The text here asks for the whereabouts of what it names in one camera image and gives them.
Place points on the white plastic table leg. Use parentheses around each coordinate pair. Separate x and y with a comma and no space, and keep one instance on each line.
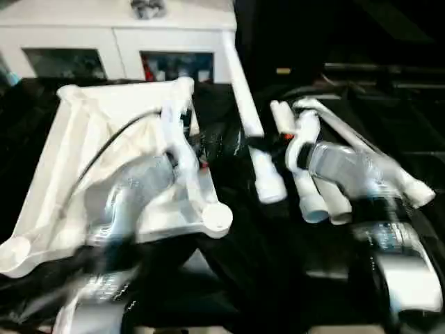
(417,191)
(247,104)
(340,212)
(280,115)

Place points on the white plastic table top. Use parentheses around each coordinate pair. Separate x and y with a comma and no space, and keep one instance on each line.
(52,195)

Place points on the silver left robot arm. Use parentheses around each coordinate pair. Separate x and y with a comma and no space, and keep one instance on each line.
(132,188)

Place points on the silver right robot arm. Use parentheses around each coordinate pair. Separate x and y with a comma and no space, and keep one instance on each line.
(347,163)

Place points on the small tan label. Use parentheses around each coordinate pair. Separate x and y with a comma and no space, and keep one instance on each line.
(282,70)

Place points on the black plastic mat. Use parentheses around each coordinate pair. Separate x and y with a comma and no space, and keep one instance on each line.
(243,261)

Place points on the black fabric backdrop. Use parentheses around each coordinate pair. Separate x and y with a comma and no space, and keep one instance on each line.
(330,31)

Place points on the dark horizontal bar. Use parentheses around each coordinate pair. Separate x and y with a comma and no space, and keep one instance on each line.
(382,66)

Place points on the white glass-door cabinet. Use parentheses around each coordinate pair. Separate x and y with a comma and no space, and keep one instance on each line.
(114,38)

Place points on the black bundle in clear bag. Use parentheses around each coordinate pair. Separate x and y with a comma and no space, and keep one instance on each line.
(146,8)

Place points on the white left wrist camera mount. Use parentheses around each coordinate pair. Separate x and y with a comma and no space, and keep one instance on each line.
(180,146)

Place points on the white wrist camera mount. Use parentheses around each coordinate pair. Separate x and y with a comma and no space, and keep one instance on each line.
(299,146)
(180,146)

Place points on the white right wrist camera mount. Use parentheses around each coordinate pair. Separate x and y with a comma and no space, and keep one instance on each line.
(299,146)

